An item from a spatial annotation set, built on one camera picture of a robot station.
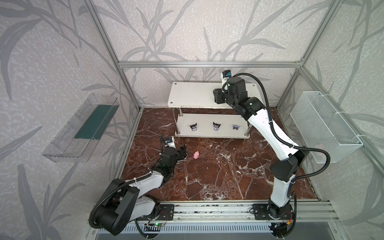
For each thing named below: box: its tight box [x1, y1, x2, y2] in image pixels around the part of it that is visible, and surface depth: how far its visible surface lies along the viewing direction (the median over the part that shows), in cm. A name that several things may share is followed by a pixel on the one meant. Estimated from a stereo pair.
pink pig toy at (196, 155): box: [193, 150, 200, 159], surface depth 95 cm
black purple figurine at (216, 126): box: [213, 122, 221, 131], surface depth 98 cm
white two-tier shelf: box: [167, 82, 260, 139], surface depth 98 cm
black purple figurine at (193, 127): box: [189, 122, 197, 132], surface depth 98 cm
